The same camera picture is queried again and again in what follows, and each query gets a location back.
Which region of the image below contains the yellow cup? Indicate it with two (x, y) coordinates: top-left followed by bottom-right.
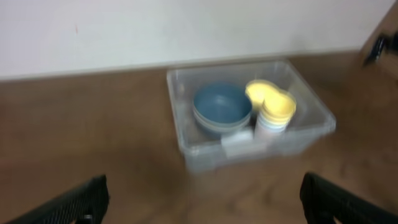
(259, 91), (297, 123)

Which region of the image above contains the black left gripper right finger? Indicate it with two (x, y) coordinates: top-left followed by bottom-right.
(300, 172), (397, 224)

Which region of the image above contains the clear plastic storage container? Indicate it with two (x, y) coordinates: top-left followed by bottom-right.
(167, 60), (336, 172)

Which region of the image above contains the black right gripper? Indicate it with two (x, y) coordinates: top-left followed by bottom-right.
(363, 31), (397, 67)

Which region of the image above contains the dark blue bowl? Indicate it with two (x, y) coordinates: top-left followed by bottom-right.
(195, 121), (249, 139)
(193, 82), (252, 124)

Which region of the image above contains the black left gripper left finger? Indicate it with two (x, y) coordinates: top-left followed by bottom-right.
(7, 175), (109, 224)

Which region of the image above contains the light blue cup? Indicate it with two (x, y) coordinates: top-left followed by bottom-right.
(257, 116), (288, 131)

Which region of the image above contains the yellow small bowl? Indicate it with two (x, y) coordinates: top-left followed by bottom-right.
(245, 79), (279, 113)

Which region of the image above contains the cream large bowl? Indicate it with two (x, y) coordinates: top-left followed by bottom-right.
(193, 109), (251, 133)

